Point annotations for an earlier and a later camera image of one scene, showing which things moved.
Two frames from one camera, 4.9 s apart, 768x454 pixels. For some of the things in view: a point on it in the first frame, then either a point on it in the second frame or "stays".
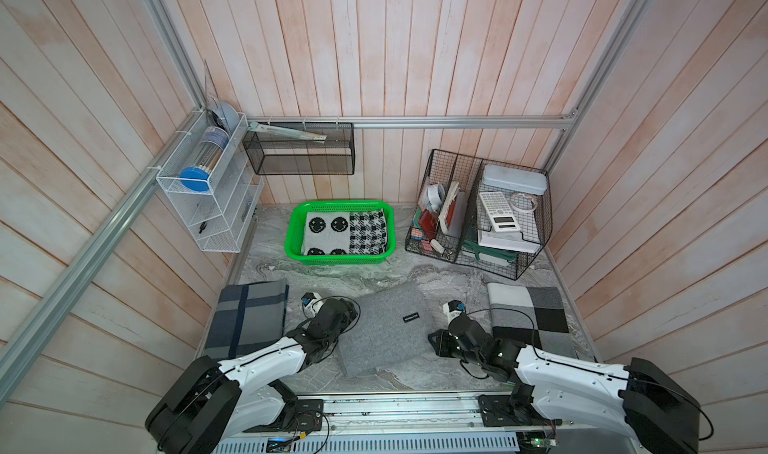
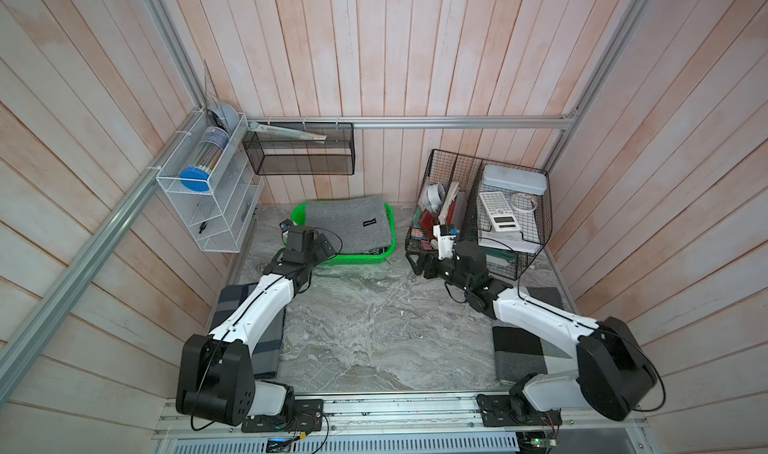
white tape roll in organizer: (434, 195) stays
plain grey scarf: (393, 328) -> (353, 224)
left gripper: (349, 315) -> (316, 247)
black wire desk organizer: (489, 216) stays
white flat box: (507, 240) stays
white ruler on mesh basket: (263, 128) stays
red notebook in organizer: (428, 223) stays
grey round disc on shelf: (228, 115) stays
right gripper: (439, 346) -> (434, 262)
